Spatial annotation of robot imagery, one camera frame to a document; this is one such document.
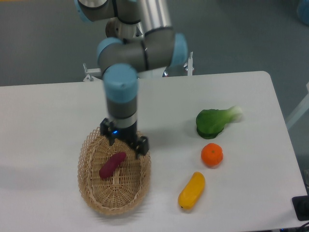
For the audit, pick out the blue object in corner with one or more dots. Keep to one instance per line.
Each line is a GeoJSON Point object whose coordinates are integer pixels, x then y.
{"type": "Point", "coordinates": [303, 11]}

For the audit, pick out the white metal base bracket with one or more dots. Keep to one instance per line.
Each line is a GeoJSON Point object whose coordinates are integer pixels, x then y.
{"type": "Point", "coordinates": [92, 75]}

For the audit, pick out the yellow mango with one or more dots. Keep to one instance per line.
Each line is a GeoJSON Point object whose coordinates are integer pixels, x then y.
{"type": "Point", "coordinates": [193, 190]}

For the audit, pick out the orange tangerine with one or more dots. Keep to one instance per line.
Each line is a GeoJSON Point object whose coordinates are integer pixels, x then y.
{"type": "Point", "coordinates": [212, 154]}

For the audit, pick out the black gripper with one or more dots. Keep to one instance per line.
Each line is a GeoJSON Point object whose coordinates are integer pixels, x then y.
{"type": "Point", "coordinates": [127, 135]}

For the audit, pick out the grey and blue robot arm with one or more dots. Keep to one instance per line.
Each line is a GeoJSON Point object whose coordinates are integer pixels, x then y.
{"type": "Point", "coordinates": [144, 41]}

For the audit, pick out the green bok choy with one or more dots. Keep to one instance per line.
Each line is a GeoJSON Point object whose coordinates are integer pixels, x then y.
{"type": "Point", "coordinates": [211, 122]}

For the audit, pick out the white table leg frame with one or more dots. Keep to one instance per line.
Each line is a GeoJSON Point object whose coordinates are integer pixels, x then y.
{"type": "Point", "coordinates": [299, 110]}

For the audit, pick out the woven wicker basket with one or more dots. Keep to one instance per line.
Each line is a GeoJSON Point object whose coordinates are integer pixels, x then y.
{"type": "Point", "coordinates": [125, 189]}

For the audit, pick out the black device at table edge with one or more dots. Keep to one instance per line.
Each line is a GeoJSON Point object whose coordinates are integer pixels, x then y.
{"type": "Point", "coordinates": [301, 207]}

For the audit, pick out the purple sweet potato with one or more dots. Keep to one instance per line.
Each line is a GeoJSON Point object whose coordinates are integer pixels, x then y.
{"type": "Point", "coordinates": [111, 165]}

